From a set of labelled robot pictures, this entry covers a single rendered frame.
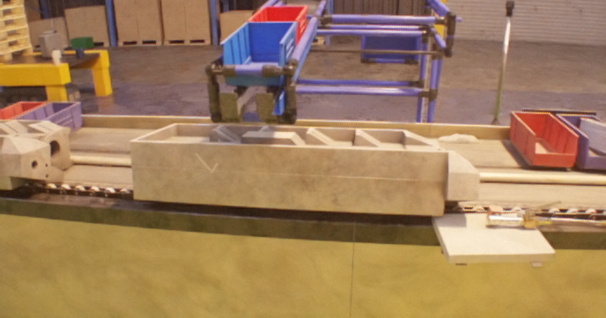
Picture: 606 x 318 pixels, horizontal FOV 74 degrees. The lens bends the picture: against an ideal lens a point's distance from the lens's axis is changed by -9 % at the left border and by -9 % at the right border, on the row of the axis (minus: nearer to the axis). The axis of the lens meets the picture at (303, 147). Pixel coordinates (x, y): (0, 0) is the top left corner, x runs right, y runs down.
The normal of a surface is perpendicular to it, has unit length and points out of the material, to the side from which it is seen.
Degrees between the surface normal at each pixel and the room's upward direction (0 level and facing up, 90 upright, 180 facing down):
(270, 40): 94
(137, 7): 90
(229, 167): 80
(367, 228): 90
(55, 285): 90
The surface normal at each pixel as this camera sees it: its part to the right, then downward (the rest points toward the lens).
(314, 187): -0.12, 0.21
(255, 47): -0.12, 0.43
